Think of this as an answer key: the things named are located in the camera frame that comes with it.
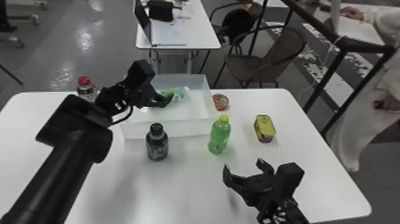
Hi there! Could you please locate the green and white bottle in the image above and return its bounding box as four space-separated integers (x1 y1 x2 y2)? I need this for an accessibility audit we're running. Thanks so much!
160 86 190 101

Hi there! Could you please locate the red can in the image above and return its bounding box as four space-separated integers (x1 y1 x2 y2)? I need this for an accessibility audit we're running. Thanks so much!
211 92 230 112

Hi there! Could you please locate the person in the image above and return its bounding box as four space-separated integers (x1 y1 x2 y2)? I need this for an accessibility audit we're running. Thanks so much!
324 2 400 173

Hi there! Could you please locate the brown chair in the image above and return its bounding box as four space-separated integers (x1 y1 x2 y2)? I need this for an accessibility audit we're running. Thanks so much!
211 25 308 89

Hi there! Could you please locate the laptop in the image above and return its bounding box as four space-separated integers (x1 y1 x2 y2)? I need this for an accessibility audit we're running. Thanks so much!
134 0 188 48

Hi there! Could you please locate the black bag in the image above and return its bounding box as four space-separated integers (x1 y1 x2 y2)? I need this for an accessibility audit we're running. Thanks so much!
146 0 175 23

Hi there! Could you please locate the black cable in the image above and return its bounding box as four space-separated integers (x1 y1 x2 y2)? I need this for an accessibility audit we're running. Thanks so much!
110 105 134 126

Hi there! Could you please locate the white side table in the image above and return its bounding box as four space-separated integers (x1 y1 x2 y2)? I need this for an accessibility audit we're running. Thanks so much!
133 0 222 74

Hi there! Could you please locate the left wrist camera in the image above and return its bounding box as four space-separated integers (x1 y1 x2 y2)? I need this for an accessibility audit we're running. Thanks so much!
123 59 157 95

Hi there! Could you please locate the black chair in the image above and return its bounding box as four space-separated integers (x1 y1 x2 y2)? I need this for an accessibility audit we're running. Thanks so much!
198 1 265 74

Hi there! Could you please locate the clear bottle with red cap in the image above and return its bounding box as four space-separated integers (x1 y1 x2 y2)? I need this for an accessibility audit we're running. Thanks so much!
76 76 96 102

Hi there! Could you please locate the black bottle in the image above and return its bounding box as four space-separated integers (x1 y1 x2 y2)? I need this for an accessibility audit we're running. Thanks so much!
145 122 170 162

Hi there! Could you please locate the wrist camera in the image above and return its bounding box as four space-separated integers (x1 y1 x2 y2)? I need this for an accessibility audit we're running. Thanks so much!
274 161 305 201
123 59 157 95

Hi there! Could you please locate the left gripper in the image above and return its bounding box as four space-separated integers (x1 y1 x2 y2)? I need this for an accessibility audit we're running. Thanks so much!
126 82 174 109

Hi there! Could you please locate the yellow can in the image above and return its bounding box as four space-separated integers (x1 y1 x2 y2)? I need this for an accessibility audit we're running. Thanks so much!
253 114 277 144

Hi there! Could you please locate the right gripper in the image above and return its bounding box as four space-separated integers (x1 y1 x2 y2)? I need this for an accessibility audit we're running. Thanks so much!
222 157 283 214

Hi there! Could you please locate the clear box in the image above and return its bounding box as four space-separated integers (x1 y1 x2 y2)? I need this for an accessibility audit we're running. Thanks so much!
118 73 217 140

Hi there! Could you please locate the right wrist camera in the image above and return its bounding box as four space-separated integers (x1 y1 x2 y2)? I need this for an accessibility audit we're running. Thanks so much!
274 161 305 201

